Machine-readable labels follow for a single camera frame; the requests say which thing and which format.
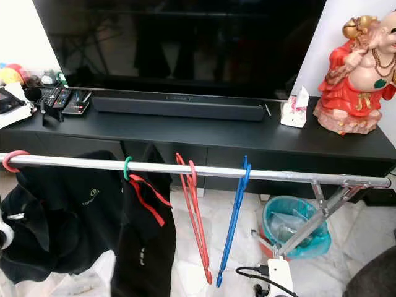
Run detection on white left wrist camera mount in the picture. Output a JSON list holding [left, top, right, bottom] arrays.
[[0, 218, 17, 252]]

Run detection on red plastic hanger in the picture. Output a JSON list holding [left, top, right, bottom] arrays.
[[174, 153, 214, 285]]

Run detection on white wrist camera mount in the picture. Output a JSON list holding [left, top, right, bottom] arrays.
[[266, 258, 295, 297], [0, 218, 17, 252]]

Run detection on white pink tissue pack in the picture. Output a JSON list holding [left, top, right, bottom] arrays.
[[280, 85, 310, 129]]

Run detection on large black flat television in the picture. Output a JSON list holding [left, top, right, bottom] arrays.
[[32, 0, 327, 101]]

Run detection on black wallet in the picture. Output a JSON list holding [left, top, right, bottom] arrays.
[[0, 93, 25, 115]]

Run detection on blue plastic hanger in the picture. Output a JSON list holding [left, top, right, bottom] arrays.
[[215, 155, 252, 288]]

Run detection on black shirt with red trim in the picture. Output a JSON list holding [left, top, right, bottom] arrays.
[[110, 144, 178, 297]]

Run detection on long black soundbar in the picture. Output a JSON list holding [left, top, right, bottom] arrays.
[[92, 96, 270, 122]]

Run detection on white paper stack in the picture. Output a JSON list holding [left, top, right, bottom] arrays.
[[0, 82, 34, 129]]

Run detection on red bucket with teal bag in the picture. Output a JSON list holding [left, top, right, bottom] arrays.
[[257, 196, 332, 260]]

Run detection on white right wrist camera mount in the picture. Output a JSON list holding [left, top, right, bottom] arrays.
[[266, 258, 295, 297]]

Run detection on black polo shirt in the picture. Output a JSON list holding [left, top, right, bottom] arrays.
[[0, 150, 126, 285]]

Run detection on black remote control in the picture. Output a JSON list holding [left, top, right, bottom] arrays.
[[53, 88, 70, 110], [39, 88, 58, 107]]

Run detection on red laughing buddha statue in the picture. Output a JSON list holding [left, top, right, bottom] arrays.
[[313, 9, 396, 136]]

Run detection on green plastic hanger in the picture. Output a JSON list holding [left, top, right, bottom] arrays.
[[123, 156, 134, 181]]

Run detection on small black stand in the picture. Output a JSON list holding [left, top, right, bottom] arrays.
[[41, 105, 64, 127]]

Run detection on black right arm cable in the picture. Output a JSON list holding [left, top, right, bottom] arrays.
[[235, 265, 285, 297]]

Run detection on black desk box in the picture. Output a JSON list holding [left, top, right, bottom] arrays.
[[63, 90, 92, 116]]

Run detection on orange round plush toy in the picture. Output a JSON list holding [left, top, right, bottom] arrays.
[[5, 64, 28, 86]]

